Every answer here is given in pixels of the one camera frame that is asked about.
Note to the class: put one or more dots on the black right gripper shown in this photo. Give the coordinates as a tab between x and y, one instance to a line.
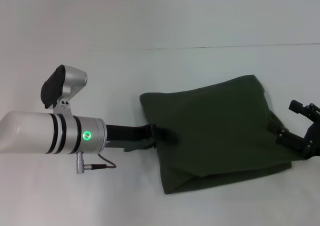
312	141

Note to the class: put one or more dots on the dark green FREE T-shirt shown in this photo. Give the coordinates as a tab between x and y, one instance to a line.
212	136

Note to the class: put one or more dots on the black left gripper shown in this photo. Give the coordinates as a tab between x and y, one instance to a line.
125	134

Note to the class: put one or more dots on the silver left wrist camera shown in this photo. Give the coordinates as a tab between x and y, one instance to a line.
62	86

